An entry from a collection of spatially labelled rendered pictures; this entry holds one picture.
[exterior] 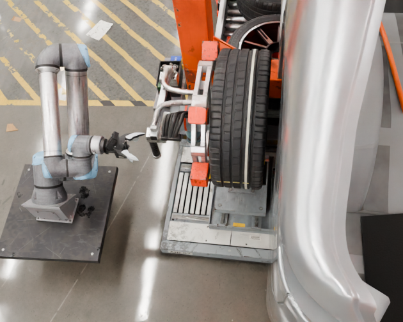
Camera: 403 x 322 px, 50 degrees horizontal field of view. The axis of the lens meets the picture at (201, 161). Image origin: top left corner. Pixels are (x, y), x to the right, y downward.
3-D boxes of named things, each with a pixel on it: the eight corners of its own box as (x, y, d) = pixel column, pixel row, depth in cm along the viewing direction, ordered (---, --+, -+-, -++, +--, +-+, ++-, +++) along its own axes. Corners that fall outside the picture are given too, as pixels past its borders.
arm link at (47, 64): (32, 39, 207) (41, 178, 203) (59, 39, 211) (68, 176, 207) (34, 46, 218) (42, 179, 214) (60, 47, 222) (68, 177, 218)
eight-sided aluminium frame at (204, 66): (210, 193, 218) (201, 132, 171) (197, 192, 219) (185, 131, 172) (222, 108, 245) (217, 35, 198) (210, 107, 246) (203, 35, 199)
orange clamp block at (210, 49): (217, 61, 198) (218, 41, 196) (201, 61, 199) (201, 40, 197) (219, 61, 205) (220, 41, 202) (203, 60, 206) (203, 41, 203)
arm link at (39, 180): (34, 179, 243) (31, 149, 238) (66, 177, 248) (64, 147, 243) (32, 188, 229) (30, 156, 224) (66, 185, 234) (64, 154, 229)
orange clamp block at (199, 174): (210, 170, 197) (207, 187, 193) (193, 168, 198) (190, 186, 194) (208, 162, 191) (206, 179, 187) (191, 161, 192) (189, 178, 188)
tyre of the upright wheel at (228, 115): (274, 19, 198) (266, 117, 250) (222, 18, 201) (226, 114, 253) (267, 127, 159) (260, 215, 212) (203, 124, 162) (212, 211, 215)
